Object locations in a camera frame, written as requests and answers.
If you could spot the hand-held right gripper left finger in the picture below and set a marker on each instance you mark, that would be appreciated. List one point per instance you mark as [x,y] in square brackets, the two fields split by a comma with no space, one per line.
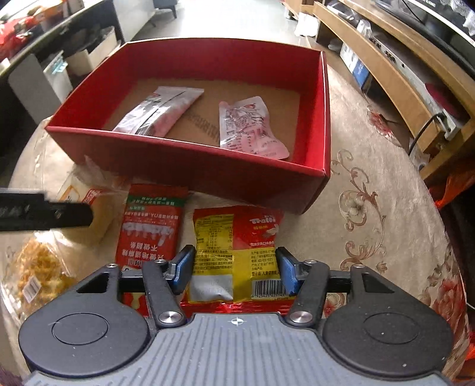
[183,267]

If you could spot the wooden television cabinet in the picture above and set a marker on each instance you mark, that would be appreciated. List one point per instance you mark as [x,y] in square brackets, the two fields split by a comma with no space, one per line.
[400,92]

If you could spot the pink printed sachet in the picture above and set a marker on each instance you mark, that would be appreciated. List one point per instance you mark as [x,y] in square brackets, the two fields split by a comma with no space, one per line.
[248,130]

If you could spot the white cabinet panel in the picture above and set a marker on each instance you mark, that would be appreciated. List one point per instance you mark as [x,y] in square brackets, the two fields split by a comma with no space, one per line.
[133,18]

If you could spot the clear bread bag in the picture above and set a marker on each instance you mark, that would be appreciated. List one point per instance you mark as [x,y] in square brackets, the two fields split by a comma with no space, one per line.
[107,219]

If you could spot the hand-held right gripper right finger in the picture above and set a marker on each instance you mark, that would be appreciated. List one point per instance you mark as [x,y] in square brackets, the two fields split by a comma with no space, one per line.
[286,271]

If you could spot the red green snack packet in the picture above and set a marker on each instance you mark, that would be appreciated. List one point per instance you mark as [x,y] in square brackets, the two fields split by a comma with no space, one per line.
[148,222]

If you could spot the pink silver snack packet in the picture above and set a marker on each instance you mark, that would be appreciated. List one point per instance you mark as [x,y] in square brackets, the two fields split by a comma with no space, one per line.
[156,111]

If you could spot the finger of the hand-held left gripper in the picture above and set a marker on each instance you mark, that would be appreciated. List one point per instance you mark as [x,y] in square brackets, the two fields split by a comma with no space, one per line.
[55,215]

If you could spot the red cardboard box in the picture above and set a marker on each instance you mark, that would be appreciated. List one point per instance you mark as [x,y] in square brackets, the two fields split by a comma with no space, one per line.
[185,167]

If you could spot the white set-top device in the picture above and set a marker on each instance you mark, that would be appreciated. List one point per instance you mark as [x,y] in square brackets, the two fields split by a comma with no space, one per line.
[408,81]

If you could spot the dark counter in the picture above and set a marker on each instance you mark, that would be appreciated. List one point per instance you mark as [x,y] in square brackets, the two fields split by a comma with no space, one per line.
[44,41]

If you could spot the orange plastic bag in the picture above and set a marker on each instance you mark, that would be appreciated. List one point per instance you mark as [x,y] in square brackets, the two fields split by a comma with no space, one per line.
[456,185]

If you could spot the yellow red snack packet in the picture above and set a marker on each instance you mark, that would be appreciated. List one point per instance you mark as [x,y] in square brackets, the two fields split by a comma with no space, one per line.
[237,241]

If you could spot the dark grey armchair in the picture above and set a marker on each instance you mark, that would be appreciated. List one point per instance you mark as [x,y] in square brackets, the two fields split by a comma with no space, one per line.
[169,9]

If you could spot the blue white box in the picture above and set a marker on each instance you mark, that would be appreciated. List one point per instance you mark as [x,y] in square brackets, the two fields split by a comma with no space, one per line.
[358,68]

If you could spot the white storage bin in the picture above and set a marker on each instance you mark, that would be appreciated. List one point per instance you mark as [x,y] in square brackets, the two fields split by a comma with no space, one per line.
[96,55]

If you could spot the white bag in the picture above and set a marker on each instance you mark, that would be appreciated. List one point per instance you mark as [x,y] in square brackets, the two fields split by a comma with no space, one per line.
[308,24]

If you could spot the white lace cloth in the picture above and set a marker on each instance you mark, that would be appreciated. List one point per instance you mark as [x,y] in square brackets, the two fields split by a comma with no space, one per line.
[460,9]

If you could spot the red foil packet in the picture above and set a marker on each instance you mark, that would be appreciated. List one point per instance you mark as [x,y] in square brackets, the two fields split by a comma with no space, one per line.
[222,307]

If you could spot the pile of red packets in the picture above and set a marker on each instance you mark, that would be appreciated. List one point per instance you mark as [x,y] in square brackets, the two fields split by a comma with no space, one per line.
[15,29]

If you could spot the red round disc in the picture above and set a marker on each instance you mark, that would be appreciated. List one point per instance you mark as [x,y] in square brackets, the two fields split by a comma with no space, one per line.
[445,100]

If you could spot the clear fried snack bag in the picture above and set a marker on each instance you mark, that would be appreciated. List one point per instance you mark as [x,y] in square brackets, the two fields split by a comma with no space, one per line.
[37,267]

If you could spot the black television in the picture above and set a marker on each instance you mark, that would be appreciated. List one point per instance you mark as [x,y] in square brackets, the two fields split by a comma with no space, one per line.
[426,18]

